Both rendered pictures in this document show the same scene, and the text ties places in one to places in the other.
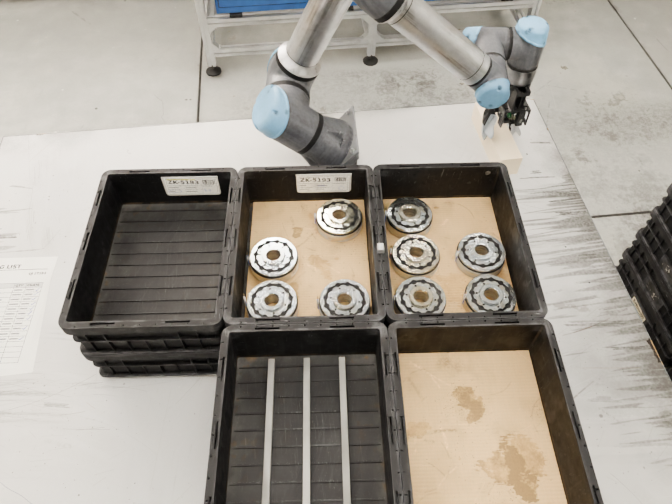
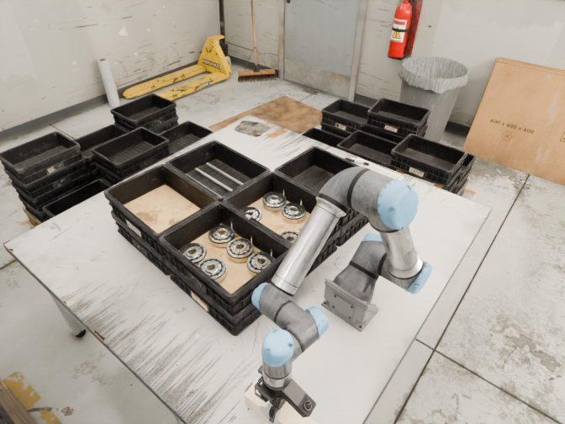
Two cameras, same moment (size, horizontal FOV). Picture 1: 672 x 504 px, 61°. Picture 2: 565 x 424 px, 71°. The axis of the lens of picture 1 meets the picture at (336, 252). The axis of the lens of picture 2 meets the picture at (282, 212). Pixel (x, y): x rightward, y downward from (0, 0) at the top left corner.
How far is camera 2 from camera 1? 1.76 m
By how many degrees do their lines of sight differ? 78
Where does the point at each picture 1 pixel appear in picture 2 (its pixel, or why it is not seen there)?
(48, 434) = not seen: hidden behind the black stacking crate
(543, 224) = (200, 371)
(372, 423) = not seen: hidden behind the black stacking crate
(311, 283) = (271, 219)
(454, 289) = (212, 253)
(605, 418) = (118, 287)
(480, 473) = (159, 209)
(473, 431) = (169, 217)
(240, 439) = (241, 176)
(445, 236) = (237, 273)
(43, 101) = not seen: outside the picture
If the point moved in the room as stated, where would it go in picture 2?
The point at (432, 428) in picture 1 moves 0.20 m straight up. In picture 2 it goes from (184, 209) to (176, 171)
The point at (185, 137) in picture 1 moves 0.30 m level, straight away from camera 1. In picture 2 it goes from (438, 265) to (517, 289)
